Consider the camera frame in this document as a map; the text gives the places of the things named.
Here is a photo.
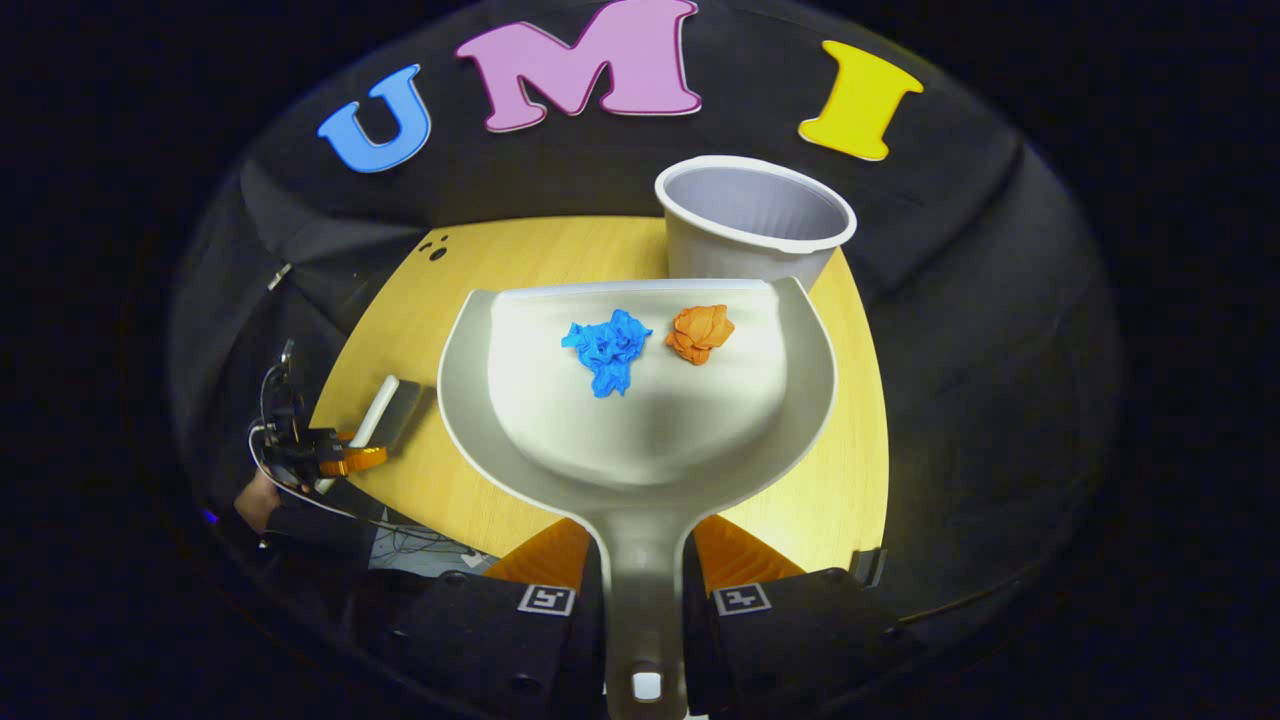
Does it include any bundle of cables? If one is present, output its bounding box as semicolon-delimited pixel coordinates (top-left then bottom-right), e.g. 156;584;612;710
368;510;501;576

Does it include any white ribbed garbage bin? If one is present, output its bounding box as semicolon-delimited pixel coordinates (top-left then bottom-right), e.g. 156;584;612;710
654;154;859;294

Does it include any wooden desktop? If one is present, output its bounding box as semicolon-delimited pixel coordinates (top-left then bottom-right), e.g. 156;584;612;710
309;215;891;574

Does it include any small white broom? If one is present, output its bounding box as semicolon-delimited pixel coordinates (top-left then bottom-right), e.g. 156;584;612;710
317;374;423;497

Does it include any white dustpan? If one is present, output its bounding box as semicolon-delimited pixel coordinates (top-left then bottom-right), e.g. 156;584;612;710
436;277;839;720

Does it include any orange paper trash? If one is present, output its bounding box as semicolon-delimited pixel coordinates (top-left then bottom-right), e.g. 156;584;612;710
665;304;737;366

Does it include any blue paper trash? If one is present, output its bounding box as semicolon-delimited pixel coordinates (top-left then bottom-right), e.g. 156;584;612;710
561;308;654;400

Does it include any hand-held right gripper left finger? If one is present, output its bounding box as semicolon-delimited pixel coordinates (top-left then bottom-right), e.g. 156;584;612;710
383;516;610;720

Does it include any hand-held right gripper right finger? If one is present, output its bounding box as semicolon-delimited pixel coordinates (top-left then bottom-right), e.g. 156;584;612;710
680;513;923;718

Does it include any black backdrop cloth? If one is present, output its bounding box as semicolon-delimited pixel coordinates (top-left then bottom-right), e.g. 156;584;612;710
168;0;1126;626

